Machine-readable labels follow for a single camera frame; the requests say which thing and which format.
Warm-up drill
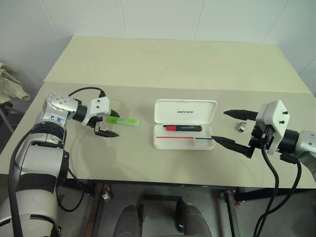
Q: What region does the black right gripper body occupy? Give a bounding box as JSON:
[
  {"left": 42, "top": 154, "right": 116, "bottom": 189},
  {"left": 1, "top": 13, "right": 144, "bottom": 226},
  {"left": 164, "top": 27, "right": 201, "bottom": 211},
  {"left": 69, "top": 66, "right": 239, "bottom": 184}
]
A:
[{"left": 245, "top": 122, "right": 274, "bottom": 158}]

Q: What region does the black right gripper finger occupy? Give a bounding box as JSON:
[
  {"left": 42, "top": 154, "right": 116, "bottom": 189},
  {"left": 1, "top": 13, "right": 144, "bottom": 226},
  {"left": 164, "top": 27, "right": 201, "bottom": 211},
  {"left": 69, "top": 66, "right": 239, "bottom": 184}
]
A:
[
  {"left": 211, "top": 135, "right": 250, "bottom": 155},
  {"left": 223, "top": 108, "right": 259, "bottom": 121}
]

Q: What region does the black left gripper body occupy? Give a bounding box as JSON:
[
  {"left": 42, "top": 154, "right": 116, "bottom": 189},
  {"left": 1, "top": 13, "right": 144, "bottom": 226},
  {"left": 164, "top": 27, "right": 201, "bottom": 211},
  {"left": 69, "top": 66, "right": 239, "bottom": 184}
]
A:
[{"left": 90, "top": 116, "right": 104, "bottom": 135}]

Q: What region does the green marker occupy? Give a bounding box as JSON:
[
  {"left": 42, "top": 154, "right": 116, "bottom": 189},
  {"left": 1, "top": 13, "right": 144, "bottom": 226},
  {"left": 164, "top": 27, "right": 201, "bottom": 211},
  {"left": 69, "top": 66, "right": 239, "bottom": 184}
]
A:
[{"left": 108, "top": 116, "right": 141, "bottom": 128}]

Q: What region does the white Unitree pencil case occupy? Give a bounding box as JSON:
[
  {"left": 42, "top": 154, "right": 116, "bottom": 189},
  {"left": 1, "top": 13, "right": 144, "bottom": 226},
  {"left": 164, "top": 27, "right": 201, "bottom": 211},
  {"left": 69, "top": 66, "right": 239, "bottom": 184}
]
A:
[{"left": 153, "top": 99, "right": 218, "bottom": 150}]

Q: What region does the red capped black marker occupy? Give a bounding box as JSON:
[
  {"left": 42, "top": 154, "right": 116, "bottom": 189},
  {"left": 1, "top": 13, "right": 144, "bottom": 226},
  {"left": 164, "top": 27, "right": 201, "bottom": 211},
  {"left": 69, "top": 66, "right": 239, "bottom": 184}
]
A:
[{"left": 162, "top": 124, "right": 203, "bottom": 132}]

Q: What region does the thin red and blue pen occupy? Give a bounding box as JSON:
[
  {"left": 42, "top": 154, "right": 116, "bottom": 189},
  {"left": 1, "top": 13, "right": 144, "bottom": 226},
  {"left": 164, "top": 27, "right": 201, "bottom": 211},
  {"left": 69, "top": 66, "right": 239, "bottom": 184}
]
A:
[{"left": 155, "top": 135, "right": 214, "bottom": 141}]

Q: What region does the silver metal clamp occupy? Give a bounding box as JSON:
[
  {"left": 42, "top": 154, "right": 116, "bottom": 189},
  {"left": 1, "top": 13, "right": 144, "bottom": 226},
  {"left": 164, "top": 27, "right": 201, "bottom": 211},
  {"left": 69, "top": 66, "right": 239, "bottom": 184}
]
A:
[{"left": 102, "top": 185, "right": 114, "bottom": 202}]

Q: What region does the rusty brown table leg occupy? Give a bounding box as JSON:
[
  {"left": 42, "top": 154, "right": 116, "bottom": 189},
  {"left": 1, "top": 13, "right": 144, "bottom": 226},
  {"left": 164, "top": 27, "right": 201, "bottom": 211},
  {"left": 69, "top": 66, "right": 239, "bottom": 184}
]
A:
[{"left": 87, "top": 184, "right": 104, "bottom": 237}]

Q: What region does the dark rounded shape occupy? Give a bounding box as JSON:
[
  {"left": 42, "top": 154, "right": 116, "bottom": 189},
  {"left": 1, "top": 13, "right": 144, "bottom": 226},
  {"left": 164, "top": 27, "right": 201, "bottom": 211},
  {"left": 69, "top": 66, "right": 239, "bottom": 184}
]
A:
[
  {"left": 116, "top": 204, "right": 144, "bottom": 237},
  {"left": 174, "top": 200, "right": 215, "bottom": 237}
]

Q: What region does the beige crumpled cloth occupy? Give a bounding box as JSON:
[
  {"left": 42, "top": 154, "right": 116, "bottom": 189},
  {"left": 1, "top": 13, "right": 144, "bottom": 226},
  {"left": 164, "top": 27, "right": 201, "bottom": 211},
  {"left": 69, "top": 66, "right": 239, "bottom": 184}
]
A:
[{"left": 0, "top": 60, "right": 32, "bottom": 106}]

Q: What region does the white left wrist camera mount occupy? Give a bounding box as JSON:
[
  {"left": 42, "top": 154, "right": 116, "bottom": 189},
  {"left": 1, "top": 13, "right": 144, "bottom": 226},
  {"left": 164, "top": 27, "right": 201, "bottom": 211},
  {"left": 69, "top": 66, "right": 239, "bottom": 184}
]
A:
[{"left": 82, "top": 96, "right": 111, "bottom": 126}]

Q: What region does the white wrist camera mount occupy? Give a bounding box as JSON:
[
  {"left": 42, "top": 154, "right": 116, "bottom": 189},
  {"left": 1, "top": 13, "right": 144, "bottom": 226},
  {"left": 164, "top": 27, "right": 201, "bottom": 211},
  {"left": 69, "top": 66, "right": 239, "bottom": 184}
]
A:
[
  {"left": 255, "top": 100, "right": 289, "bottom": 156},
  {"left": 82, "top": 96, "right": 111, "bottom": 126}
]

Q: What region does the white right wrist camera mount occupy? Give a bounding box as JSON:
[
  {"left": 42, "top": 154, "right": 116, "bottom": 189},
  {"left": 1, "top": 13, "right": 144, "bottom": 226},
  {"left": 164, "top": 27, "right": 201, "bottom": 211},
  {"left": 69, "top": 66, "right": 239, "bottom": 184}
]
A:
[{"left": 255, "top": 100, "right": 289, "bottom": 156}]

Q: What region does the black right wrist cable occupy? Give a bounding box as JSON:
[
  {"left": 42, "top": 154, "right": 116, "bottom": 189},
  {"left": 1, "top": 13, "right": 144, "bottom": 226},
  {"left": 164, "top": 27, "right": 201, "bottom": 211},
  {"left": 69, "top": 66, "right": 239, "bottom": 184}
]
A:
[{"left": 253, "top": 138, "right": 303, "bottom": 237}]

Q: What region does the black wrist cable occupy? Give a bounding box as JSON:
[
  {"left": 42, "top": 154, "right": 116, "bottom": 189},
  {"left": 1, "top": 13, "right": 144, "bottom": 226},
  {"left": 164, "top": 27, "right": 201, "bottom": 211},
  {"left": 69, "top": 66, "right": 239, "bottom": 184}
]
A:
[
  {"left": 253, "top": 138, "right": 303, "bottom": 237},
  {"left": 67, "top": 86, "right": 107, "bottom": 99}
]

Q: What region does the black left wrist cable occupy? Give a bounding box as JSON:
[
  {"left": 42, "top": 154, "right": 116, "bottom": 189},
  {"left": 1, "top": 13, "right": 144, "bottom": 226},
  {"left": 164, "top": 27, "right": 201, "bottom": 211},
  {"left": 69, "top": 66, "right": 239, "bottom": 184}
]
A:
[{"left": 67, "top": 86, "right": 107, "bottom": 99}]

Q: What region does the black table frame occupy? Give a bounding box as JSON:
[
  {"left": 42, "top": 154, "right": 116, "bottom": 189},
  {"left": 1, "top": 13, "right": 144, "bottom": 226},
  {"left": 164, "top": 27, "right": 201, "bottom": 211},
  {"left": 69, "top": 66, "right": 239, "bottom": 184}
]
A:
[{"left": 63, "top": 179, "right": 316, "bottom": 237}]

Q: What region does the grey metal frame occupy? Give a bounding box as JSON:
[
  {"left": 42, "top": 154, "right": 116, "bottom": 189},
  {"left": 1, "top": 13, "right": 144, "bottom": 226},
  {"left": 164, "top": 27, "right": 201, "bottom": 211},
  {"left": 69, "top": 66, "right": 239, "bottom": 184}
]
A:
[{"left": 0, "top": 101, "right": 15, "bottom": 135}]

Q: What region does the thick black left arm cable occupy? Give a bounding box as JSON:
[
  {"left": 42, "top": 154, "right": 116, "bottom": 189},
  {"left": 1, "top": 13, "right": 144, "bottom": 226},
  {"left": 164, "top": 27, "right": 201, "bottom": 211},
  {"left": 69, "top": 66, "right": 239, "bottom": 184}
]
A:
[{"left": 7, "top": 128, "right": 34, "bottom": 237}]

